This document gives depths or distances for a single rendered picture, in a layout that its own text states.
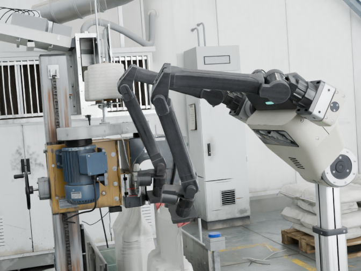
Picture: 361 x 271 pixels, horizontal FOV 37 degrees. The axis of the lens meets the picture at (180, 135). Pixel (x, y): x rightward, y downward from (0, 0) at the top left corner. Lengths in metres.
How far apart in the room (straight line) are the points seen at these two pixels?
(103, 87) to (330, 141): 0.97
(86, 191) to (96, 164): 0.14
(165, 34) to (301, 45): 2.41
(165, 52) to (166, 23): 0.32
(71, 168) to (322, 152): 1.04
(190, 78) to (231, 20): 5.47
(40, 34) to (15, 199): 1.55
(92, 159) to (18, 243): 3.16
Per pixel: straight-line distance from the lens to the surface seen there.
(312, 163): 2.06
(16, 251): 5.38
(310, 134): 1.97
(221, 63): 6.40
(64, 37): 4.96
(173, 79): 1.72
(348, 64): 7.95
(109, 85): 2.35
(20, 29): 4.95
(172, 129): 1.82
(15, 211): 5.31
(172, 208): 2.09
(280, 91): 1.75
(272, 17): 7.43
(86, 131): 2.32
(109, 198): 2.58
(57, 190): 2.54
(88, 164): 2.27
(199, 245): 2.96
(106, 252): 4.34
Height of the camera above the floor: 1.47
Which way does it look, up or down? 3 degrees down
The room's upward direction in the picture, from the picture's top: 4 degrees counter-clockwise
